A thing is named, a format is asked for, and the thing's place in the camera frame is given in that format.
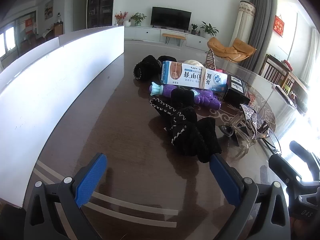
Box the black box white pictures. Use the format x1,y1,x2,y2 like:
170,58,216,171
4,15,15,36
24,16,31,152
222,74,251,105

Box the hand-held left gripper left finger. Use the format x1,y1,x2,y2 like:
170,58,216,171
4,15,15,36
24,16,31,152
24,152,108,240

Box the red flower arrangement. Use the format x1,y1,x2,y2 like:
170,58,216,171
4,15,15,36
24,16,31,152
115,11,129,26

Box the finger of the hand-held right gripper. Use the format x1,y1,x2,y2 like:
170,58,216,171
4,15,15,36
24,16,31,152
269,153,309,198
289,141,320,180

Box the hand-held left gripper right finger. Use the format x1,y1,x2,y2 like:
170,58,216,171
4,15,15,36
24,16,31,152
209,153,292,240

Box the thin-framed eyeglasses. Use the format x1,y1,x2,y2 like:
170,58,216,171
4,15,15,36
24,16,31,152
260,121,283,155

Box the grey curtain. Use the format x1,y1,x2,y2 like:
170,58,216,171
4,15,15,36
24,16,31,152
247,0,278,73

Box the white cardboard storage box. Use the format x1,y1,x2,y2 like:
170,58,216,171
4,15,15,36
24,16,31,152
0,26,125,208

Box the purple toy teal fin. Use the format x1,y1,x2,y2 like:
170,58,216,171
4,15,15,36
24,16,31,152
149,81,222,110

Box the white embroidered cloth cover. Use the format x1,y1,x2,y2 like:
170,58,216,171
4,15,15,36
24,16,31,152
235,0,257,48

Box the white television cabinet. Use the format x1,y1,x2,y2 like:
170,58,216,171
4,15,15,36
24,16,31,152
124,26,215,48

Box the framed wall painting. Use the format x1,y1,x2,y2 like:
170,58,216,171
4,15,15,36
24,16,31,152
44,0,54,20

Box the green potted plant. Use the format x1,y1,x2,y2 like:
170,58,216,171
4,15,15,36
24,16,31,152
129,12,147,27

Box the rhinestone hair clip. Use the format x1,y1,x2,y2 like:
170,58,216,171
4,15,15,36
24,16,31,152
239,103,259,135

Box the orange lounge chair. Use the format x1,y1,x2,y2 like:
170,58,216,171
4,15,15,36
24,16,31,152
207,37,257,63

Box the black knit glove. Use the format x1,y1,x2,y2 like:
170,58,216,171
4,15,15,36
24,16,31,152
134,55,175,82
149,97,223,164

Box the blue white medicine box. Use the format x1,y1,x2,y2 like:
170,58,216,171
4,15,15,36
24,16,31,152
160,60,228,92

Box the black flat television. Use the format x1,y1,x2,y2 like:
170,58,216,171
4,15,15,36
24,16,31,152
151,7,192,31

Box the wooden bench black legs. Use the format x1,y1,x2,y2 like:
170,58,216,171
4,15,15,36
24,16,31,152
162,33,187,47

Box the dark glass display cabinet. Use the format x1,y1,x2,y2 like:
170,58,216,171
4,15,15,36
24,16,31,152
87,0,117,29

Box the red wall hanging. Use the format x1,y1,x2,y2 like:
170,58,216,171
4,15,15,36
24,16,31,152
274,15,285,36

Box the large leafy potted plant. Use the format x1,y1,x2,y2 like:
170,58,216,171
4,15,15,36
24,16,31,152
200,21,219,39

